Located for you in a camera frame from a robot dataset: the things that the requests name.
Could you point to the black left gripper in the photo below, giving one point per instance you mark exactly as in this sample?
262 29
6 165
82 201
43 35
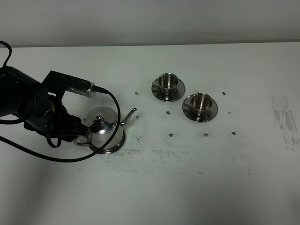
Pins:
49 117

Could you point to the stainless steel teapot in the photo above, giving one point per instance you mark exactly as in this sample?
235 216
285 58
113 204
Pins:
104 128

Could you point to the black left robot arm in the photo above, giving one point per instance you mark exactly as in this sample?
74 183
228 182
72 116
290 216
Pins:
14 93

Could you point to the steel saucer under teapot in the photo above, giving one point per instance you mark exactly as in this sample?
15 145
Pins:
109 150

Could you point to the rear stainless steel teacup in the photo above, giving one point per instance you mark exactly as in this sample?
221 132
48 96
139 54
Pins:
165 84

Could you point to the stainless steel teacup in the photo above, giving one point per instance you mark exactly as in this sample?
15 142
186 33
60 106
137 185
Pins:
200 104
165 84

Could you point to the rear stainless steel saucer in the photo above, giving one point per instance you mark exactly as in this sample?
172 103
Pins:
178 94

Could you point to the stainless steel saucer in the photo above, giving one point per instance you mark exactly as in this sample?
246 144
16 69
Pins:
178 94
201 119

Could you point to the front stainless steel saucer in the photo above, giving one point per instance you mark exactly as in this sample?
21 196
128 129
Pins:
201 119

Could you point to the front stainless steel teacup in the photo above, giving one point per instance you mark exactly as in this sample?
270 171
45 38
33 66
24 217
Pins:
200 104

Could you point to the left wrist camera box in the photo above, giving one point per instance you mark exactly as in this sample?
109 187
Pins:
58 83

